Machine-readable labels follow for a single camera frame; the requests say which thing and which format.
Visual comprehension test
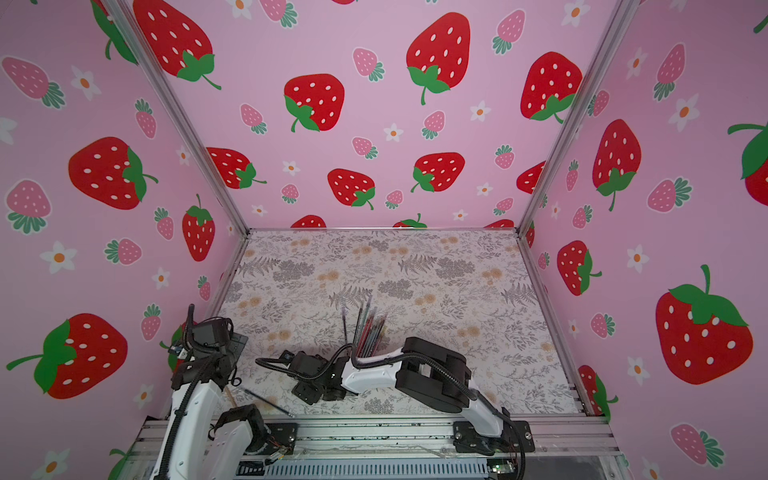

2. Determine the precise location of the bundle of capped pencils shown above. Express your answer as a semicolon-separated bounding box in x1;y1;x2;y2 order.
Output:
341;295;387;358

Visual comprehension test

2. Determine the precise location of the yellow pencil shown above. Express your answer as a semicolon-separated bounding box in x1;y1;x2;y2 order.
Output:
224;387;238;408

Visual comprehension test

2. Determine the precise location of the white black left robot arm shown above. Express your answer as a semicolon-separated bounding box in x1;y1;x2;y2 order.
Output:
151;334;271;479

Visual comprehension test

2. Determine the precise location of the dark blue striped pencil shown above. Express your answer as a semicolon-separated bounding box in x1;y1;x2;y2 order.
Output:
239;387;296;418

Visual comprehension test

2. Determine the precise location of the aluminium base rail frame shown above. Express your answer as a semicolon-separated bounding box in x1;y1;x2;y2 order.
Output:
109;415;633;479

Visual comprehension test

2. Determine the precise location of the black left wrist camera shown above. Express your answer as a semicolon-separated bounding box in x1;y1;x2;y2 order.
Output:
191;317;234;348

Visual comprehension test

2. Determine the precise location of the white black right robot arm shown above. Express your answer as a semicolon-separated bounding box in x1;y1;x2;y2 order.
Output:
278;337;535;456

